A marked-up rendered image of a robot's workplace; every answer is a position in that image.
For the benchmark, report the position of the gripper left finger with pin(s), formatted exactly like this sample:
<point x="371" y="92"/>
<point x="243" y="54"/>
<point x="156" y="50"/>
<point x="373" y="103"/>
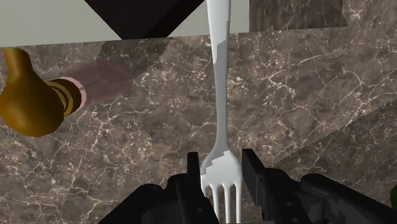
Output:
<point x="183" y="198"/>

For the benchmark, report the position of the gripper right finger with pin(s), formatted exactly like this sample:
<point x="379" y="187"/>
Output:
<point x="279" y="195"/>

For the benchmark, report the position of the silver fork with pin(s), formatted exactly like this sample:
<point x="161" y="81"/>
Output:
<point x="219" y="93"/>

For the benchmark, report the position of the green object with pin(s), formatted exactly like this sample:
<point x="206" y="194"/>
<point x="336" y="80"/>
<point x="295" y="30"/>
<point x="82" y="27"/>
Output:
<point x="394" y="196"/>

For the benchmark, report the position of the yellow-brown bottle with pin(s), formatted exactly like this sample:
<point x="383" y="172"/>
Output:
<point x="31" y="105"/>

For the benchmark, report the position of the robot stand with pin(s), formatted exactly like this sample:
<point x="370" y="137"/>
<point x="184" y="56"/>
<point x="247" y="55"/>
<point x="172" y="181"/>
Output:
<point x="142" y="17"/>

